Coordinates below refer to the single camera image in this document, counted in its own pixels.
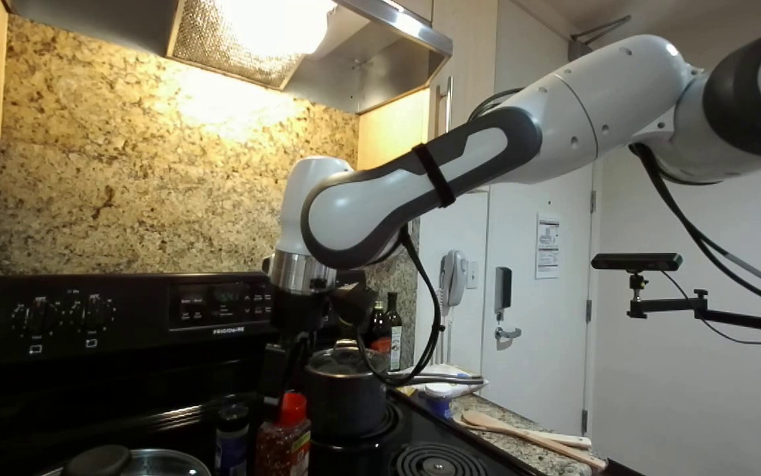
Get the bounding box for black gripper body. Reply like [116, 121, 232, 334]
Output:
[259, 287, 342, 390]

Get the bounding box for spice container with orange lid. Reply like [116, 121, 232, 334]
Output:
[255, 389, 314, 476]

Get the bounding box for dark pot with lid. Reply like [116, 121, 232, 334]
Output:
[304, 340, 487, 443]

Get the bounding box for blue tub with white lid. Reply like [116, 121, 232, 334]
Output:
[410, 364, 482, 422]

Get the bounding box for steel pot with lid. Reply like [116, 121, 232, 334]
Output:
[61, 443, 218, 476]

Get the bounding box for black electric stove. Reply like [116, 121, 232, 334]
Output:
[0, 267, 524, 476]

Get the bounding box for blue bottle with black cap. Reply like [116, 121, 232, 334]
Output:
[215, 398, 255, 476]

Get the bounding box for dark glass bottle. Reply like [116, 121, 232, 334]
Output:
[384, 290, 407, 368]
[366, 302, 394, 360]

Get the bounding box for black door lock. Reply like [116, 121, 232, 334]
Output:
[494, 265, 517, 320]

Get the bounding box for wooden spoon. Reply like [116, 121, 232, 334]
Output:
[461, 404, 609, 470]

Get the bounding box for white door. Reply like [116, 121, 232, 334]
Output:
[482, 166, 601, 437]

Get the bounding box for steel range hood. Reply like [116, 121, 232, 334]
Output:
[5, 0, 454, 115]

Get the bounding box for metal door closer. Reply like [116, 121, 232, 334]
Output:
[568, 11, 635, 57]

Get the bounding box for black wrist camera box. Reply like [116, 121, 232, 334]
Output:
[332, 277, 376, 335]

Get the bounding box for white wall phone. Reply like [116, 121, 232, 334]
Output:
[437, 249, 469, 308]

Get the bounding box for metal door handle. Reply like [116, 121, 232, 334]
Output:
[494, 326, 526, 351]

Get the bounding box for black stereo camera bar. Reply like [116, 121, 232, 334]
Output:
[589, 252, 686, 275]

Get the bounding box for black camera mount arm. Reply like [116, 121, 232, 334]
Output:
[625, 270, 761, 338]

